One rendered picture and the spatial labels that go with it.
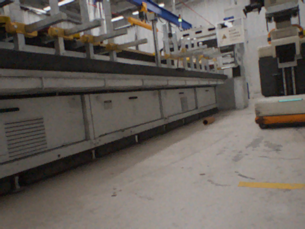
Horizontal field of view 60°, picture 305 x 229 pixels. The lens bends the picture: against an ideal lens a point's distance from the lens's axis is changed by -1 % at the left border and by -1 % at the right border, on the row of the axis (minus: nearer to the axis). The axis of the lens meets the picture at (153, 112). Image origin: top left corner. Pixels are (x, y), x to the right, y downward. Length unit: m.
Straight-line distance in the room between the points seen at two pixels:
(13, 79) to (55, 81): 0.25
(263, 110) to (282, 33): 0.71
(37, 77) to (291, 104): 2.05
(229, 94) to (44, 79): 4.55
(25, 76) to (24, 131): 0.37
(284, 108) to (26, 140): 2.08
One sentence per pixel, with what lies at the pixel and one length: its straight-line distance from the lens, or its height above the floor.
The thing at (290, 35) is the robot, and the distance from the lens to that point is 2.71.
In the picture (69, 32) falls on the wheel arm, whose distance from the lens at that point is 1.58.
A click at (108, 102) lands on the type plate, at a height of 0.42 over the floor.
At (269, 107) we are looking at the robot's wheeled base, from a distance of 2.62.
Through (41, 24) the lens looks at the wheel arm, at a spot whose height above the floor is 0.80.
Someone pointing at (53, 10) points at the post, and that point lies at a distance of 1.63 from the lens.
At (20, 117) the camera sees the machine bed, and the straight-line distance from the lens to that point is 1.65.
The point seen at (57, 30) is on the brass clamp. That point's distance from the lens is 1.57.
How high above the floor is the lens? 0.40
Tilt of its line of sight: 3 degrees down
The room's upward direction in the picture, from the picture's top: 7 degrees counter-clockwise
